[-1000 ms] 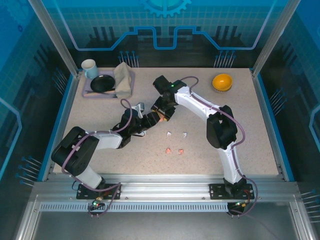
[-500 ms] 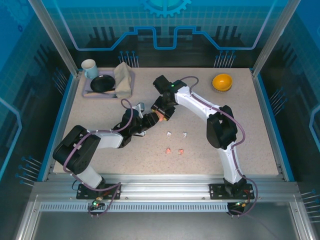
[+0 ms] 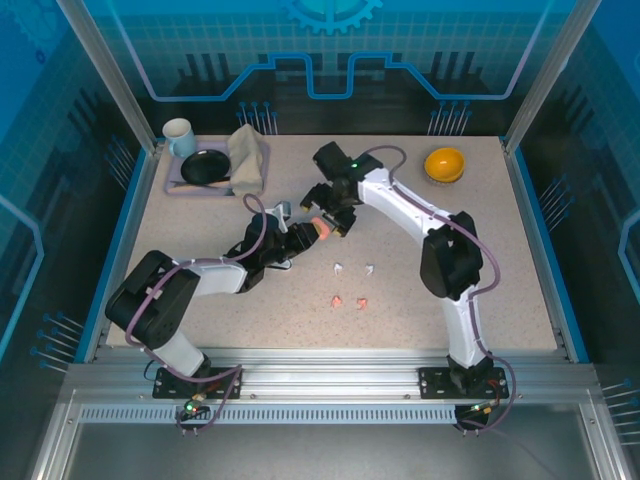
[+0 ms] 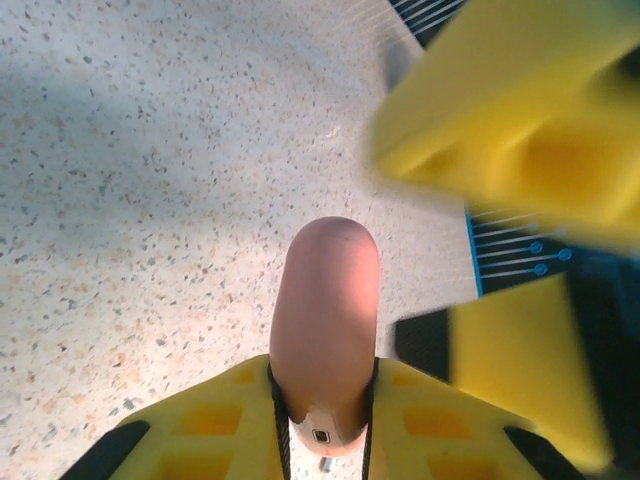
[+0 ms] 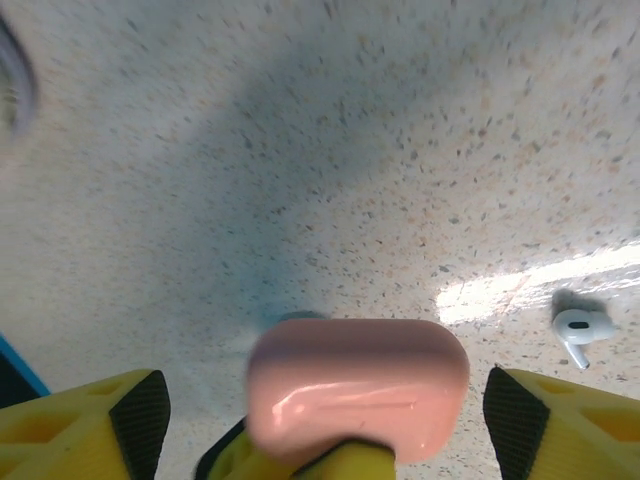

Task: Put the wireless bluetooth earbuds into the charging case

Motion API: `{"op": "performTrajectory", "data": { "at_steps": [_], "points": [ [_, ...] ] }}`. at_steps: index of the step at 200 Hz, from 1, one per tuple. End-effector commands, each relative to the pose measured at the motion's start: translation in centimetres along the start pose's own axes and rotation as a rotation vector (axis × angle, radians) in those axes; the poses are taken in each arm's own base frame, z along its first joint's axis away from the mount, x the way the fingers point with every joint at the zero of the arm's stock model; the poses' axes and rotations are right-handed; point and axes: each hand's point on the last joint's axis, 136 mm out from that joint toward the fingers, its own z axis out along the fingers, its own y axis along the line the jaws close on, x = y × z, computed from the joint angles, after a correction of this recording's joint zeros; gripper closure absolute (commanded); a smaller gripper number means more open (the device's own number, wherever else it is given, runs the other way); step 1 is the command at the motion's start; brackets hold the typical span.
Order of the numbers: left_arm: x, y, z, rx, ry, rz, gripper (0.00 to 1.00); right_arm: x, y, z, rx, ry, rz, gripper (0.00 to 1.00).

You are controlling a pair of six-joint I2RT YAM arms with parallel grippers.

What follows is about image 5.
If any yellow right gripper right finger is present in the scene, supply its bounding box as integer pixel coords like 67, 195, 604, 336
482, 366, 640, 480

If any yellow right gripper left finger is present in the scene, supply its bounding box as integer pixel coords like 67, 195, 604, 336
0, 368, 172, 480

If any pink earbud charging case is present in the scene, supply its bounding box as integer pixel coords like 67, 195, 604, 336
246, 317, 472, 465

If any white earbud charging case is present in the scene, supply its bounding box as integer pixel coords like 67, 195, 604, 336
0, 9, 40, 137

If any white wireless earbud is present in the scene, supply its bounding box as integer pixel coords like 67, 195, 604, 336
551, 307, 617, 372

